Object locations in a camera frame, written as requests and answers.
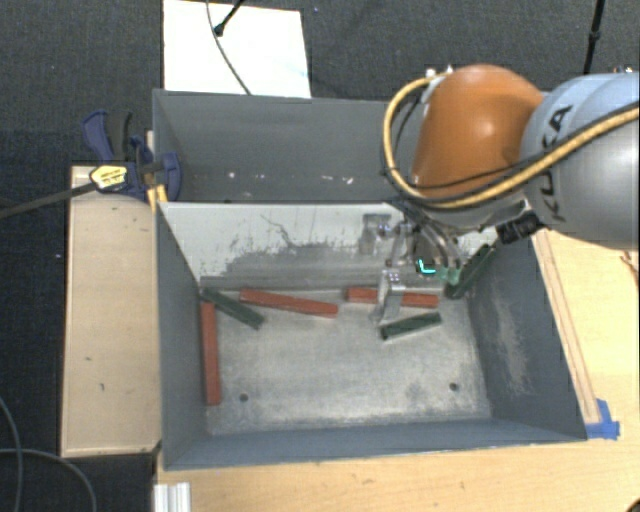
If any red-brown flat block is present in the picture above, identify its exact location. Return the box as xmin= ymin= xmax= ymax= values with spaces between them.
xmin=199 ymin=300 xmax=223 ymax=407
xmin=239 ymin=288 xmax=340 ymax=320
xmin=344 ymin=285 xmax=441 ymax=310

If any black cylinder on white bracket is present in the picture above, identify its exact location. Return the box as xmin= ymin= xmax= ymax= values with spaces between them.
xmin=492 ymin=199 xmax=546 ymax=246

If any dark green flat block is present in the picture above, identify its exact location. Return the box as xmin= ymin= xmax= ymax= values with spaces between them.
xmin=379 ymin=311 xmax=444 ymax=342
xmin=443 ymin=243 xmax=498 ymax=302
xmin=200 ymin=287 xmax=266 ymax=332

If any pale wood flat board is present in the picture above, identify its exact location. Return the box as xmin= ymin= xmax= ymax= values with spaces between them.
xmin=59 ymin=164 xmax=164 ymax=459

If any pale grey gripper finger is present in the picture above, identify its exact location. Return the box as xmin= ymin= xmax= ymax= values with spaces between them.
xmin=358 ymin=213 xmax=394 ymax=256
xmin=368 ymin=268 xmax=408 ymax=325

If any grey metal bin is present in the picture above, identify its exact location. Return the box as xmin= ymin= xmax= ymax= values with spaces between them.
xmin=151 ymin=88 xmax=589 ymax=472

